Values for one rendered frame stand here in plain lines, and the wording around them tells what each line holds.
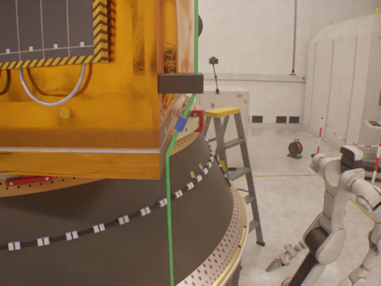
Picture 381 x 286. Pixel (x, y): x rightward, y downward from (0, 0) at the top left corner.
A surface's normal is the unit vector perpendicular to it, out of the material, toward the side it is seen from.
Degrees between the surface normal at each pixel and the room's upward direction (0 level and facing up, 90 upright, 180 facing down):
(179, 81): 90
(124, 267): 62
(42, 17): 90
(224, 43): 90
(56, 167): 90
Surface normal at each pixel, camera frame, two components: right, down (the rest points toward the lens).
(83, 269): 0.46, -0.24
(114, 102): -0.02, 0.44
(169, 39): 0.76, 0.20
